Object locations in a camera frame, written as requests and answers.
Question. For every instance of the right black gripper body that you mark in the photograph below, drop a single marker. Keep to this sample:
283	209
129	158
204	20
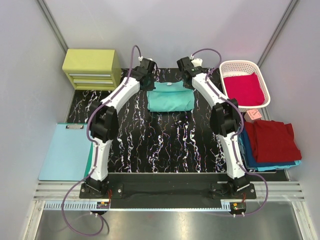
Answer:
186	85

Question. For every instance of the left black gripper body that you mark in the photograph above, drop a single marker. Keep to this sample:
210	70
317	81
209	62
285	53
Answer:
149	83

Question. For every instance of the teal t shirt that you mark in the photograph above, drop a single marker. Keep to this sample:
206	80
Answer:
170	97

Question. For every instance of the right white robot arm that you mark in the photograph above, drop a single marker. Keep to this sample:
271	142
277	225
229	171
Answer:
225	122

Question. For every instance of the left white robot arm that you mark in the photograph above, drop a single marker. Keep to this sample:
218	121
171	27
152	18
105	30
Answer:
103	123

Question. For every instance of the yellow drawer cabinet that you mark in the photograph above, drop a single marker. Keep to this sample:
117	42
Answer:
92	69

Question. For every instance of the white plastic laundry basket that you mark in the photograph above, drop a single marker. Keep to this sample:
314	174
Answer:
244	67

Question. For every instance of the magenta shirt in basket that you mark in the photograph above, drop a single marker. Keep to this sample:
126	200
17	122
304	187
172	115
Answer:
245	89

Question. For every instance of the pink paper card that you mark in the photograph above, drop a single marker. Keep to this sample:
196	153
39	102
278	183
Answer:
252	115

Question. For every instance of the light blue folded shirt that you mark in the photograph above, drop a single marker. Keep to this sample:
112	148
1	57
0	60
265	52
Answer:
277	167

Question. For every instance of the dark red folded shirt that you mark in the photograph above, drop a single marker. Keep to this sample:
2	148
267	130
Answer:
272	142

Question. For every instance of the green clipboard with paper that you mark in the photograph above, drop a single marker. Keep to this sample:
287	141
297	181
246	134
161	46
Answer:
67	155

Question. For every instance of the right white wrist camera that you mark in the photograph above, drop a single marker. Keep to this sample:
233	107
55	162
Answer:
197	62

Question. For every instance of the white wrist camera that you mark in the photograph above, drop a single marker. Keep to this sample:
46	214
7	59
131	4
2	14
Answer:
197	62
141	58

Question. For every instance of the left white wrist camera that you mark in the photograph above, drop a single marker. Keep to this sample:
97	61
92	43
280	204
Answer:
141	58

